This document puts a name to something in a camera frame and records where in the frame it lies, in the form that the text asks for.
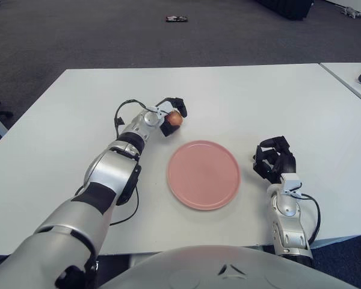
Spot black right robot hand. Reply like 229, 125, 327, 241
252, 135, 297, 183

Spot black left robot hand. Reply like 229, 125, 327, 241
155, 96, 188, 138

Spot red apple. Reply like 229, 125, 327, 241
167, 110, 184, 126

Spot pink round plate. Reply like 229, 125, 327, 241
167, 140, 241, 211

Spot grey robot torso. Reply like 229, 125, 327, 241
97, 244, 361, 289

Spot large black case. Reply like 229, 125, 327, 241
254, 0, 315, 21

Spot small grey toy figure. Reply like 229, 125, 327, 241
341, 5, 361, 18

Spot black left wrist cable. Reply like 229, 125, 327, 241
114, 99, 157, 138

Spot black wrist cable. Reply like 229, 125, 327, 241
291, 192, 321, 241
114, 99, 157, 138

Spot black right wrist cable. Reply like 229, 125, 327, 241
291, 192, 321, 241

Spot black left elbow cable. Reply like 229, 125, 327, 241
108, 186, 139, 226

